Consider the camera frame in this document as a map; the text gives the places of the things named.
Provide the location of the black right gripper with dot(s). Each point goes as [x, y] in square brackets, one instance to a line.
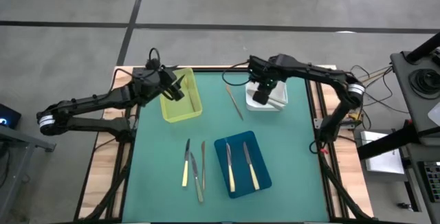
[266, 71]

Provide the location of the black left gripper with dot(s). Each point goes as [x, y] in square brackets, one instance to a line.
[153, 81]

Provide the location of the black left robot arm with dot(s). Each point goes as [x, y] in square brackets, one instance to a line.
[89, 102]

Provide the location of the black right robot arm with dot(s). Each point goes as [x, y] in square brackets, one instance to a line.
[319, 73]

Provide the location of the yellow-green plastic bin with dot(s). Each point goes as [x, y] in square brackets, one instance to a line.
[182, 110]

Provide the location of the white plastic bin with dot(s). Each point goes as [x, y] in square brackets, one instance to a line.
[282, 88]

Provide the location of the green table mat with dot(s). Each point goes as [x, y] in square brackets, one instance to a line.
[292, 165]

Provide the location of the blue plastic bin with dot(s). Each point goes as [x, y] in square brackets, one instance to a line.
[240, 186]

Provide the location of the black diagonal support bar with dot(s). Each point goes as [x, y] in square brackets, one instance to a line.
[385, 145]

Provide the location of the gray equipment cart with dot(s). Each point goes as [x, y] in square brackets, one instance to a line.
[405, 86]

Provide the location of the white flat box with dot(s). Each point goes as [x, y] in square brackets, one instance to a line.
[381, 162]

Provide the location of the black cart pole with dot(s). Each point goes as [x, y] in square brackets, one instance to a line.
[423, 49]

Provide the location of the gray metal desk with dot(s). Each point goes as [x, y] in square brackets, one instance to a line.
[20, 138]

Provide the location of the dark screen blue light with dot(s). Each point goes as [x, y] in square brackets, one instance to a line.
[10, 114]

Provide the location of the white paper sheet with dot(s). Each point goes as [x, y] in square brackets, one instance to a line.
[435, 114]

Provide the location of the dark keyboard blue keys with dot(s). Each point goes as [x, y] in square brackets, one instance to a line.
[434, 179]

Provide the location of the silver metal bracket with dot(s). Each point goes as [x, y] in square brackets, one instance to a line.
[318, 123]

